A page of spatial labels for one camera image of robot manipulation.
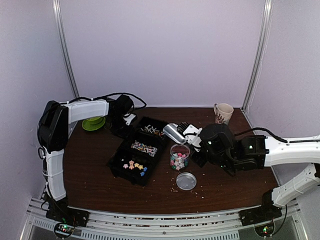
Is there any clear plastic jar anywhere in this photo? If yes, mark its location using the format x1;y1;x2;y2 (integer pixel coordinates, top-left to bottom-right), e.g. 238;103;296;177
169;144;191;171

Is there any pile of swirl lollipops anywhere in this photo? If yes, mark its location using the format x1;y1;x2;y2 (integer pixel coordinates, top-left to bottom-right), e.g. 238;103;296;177
130;141;158;157

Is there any black three-compartment candy tray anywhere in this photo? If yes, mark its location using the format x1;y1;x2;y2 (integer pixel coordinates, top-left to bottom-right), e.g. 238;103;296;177
107;116;169;187

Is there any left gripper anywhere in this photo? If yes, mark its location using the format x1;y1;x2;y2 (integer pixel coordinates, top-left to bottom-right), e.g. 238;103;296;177
107;114;136;143

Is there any right aluminium frame post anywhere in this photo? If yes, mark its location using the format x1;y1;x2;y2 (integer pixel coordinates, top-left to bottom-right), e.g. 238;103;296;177
242;0;274;114

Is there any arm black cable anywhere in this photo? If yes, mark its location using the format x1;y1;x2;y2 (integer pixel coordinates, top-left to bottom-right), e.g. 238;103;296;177
67;92;148;111
234;127;288;145

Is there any green plate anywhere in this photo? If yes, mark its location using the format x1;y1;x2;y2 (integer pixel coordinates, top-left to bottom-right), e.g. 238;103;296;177
81;117;106;132

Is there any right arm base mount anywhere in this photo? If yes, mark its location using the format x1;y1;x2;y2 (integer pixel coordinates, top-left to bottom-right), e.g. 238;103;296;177
238;199;282;227

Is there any pile of stick candies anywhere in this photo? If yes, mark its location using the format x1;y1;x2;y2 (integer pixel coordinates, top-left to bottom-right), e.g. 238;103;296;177
140;124;164;137

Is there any pile of star candies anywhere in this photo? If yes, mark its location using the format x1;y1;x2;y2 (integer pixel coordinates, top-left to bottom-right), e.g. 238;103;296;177
169;152;189;171

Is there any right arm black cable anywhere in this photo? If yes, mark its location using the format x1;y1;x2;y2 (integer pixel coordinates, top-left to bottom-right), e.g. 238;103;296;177
234;127;288;145

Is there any front aluminium rail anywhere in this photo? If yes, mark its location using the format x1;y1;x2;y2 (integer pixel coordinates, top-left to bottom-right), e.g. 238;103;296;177
18;198;309;240

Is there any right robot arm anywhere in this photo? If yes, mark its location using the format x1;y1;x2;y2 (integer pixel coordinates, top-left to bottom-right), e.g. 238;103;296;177
185;123;320;221

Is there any green bowl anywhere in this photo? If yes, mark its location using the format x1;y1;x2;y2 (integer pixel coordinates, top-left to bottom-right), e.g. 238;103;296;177
86;116;103;125

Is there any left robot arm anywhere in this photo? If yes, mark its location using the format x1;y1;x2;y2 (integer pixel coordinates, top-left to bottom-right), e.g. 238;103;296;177
37;93;137;202

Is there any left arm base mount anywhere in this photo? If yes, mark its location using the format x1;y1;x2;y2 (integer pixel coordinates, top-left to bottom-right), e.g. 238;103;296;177
45;194;90;227

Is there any patterned ceramic mug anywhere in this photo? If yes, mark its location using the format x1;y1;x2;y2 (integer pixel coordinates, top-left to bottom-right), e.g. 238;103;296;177
213;103;234;125

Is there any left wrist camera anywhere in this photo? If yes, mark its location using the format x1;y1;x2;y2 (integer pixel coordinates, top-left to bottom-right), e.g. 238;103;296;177
123;113;137;126

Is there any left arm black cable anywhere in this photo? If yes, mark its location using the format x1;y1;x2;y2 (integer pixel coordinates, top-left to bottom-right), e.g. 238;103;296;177
67;92;148;111

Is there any aluminium frame post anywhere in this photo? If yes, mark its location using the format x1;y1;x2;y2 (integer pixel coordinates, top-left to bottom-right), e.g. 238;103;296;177
52;0;80;98
242;0;274;114

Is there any left aluminium frame post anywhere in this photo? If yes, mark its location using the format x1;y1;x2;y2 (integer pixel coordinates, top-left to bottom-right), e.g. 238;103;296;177
52;0;80;98

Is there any metal scoop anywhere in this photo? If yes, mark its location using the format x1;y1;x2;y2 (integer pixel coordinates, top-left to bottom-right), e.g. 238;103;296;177
162;123;187;145

